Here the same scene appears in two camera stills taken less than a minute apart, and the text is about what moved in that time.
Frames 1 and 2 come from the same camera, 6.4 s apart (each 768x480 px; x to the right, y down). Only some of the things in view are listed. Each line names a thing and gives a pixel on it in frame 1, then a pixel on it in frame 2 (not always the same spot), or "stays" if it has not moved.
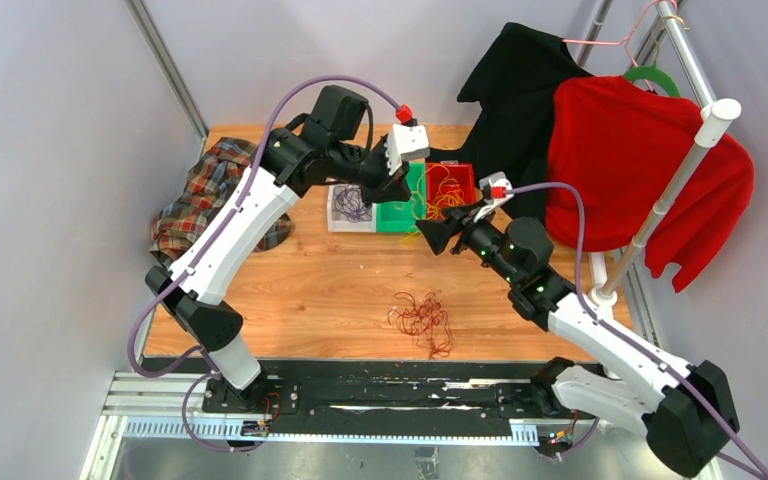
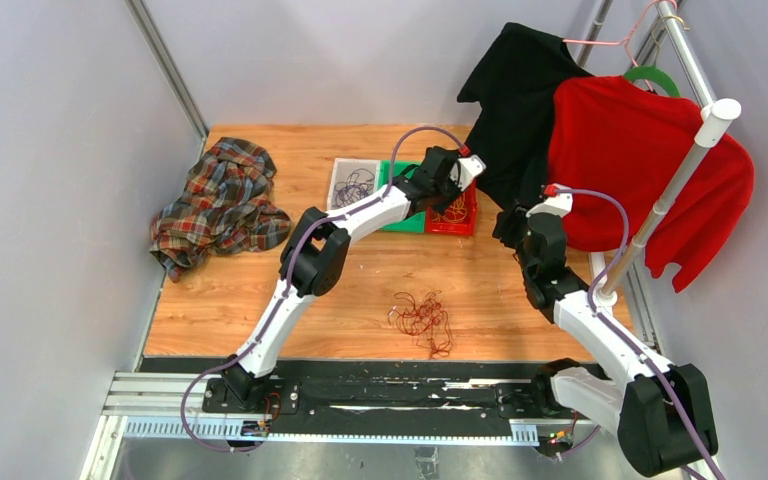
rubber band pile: (426, 321) stays
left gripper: (390, 187) -> (442, 208)
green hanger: (653, 72) stays
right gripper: (439, 233) -> (509, 222)
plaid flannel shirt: (210, 182) stays
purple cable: (349, 201) stays
